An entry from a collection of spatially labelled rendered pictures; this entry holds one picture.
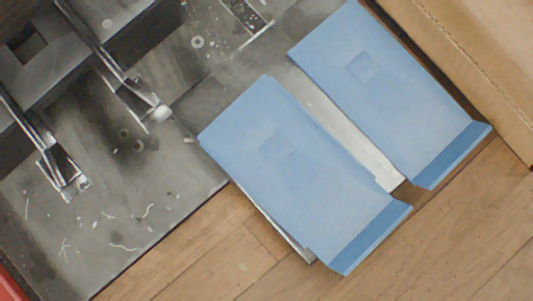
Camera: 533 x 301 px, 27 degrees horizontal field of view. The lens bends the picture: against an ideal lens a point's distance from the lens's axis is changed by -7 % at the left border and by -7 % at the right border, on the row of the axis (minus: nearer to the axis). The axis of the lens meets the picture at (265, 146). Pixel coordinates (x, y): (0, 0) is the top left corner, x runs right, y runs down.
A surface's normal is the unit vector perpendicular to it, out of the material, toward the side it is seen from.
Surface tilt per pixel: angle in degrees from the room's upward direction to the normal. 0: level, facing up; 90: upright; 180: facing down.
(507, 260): 0
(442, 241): 0
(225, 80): 0
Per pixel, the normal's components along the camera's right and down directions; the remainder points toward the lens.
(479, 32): -0.01, -0.25
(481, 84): -0.75, 0.64
